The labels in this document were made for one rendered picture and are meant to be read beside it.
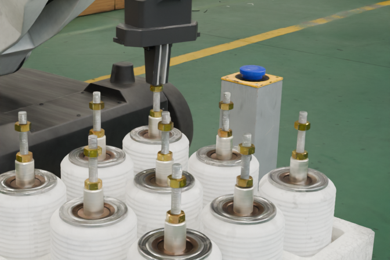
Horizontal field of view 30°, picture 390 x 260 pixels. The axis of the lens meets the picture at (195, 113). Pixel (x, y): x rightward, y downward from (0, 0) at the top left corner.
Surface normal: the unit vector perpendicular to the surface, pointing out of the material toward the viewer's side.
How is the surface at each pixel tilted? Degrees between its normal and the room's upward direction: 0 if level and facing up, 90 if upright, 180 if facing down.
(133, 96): 45
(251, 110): 90
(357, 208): 0
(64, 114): 0
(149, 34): 90
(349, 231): 0
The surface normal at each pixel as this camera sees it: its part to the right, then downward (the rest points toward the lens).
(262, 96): 0.77, 0.22
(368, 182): 0.04, -0.95
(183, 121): 0.75, -0.07
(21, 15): -0.72, 0.51
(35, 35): -0.60, 0.22
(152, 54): -0.80, 0.16
